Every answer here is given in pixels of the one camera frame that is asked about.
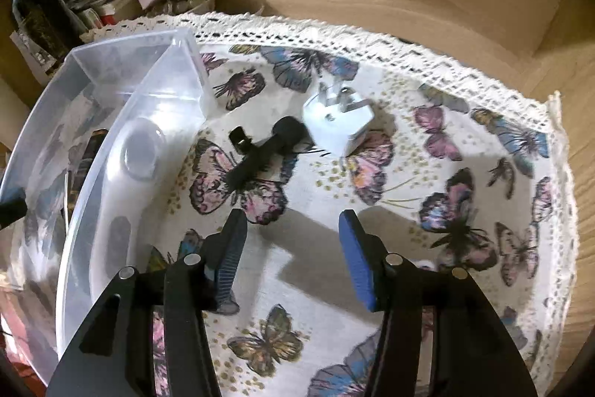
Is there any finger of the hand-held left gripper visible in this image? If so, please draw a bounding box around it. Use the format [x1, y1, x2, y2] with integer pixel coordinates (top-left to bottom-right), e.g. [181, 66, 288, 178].
[0, 197, 28, 231]

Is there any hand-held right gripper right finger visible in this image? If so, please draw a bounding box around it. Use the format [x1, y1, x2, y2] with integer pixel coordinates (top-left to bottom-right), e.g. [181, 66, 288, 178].
[338, 209, 539, 397]

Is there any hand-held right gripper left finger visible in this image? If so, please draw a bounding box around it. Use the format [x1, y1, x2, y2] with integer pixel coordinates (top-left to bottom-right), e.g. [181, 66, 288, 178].
[45, 207, 248, 397]

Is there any black T-shaped tool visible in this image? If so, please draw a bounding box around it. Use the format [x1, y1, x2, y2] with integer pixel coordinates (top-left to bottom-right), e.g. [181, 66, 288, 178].
[225, 117, 314, 188]

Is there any black and gold lighter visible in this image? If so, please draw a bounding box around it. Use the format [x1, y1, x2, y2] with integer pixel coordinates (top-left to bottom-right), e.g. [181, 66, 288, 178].
[70, 129, 111, 212]

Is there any clear plastic storage box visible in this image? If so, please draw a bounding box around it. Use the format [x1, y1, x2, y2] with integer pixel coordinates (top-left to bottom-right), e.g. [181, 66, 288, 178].
[0, 29, 210, 384]

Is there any white facial massager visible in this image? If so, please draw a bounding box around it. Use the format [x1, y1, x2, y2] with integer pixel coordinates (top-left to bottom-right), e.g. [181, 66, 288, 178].
[88, 118, 168, 286]

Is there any white charger plug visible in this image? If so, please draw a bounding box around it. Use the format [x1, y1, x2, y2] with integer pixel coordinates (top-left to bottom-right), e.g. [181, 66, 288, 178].
[302, 81, 376, 156]

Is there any butterfly printed lace cloth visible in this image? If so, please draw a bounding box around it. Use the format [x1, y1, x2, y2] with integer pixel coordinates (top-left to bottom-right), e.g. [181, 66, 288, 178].
[79, 11, 577, 397]

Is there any dark wine bottle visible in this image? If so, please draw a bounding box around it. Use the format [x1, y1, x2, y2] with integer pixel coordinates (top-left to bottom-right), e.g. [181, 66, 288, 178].
[12, 0, 70, 63]

